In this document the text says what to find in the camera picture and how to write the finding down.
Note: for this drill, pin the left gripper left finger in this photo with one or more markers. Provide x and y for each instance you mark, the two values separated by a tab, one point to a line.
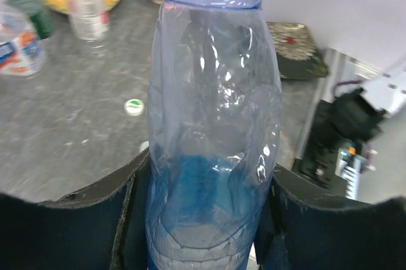
101	226

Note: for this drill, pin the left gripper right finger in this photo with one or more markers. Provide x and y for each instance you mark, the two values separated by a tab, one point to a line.
303	226

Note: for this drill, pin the white green bottle cap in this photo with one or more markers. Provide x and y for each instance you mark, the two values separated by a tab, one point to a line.
134	107

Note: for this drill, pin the blue cap water bottle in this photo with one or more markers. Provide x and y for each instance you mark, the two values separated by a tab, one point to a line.
214	107

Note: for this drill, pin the red label water bottle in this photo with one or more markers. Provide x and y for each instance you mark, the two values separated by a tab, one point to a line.
22	51

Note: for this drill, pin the green label clear bottle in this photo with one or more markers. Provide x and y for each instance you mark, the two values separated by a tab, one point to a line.
38	14

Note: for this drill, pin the clear bottle white cap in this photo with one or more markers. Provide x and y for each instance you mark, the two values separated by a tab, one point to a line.
89	19

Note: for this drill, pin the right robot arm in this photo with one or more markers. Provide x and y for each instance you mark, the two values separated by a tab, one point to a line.
337	151

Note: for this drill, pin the black floral square plate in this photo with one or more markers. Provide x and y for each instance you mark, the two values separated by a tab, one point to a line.
297	54

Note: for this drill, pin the white cable duct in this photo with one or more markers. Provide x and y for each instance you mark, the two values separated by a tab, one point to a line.
348	167

